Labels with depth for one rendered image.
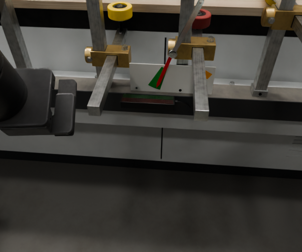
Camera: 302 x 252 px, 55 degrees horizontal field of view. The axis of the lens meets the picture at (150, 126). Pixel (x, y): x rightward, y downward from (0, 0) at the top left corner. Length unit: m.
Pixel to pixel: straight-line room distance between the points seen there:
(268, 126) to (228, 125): 0.14
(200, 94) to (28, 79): 0.43
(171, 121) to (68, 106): 0.75
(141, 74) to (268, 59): 0.38
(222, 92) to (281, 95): 0.18
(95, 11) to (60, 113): 0.56
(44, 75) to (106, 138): 1.13
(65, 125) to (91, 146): 1.19
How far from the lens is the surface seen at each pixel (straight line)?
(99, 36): 0.89
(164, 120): 1.05
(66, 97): 0.33
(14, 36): 0.98
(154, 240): 1.39
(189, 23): 0.78
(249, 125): 1.09
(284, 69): 1.22
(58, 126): 0.32
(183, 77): 0.91
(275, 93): 1.02
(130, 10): 1.00
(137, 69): 0.91
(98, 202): 1.51
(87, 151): 1.55
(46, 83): 0.32
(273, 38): 0.89
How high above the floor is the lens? 1.25
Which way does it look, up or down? 42 degrees down
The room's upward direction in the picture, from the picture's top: straight up
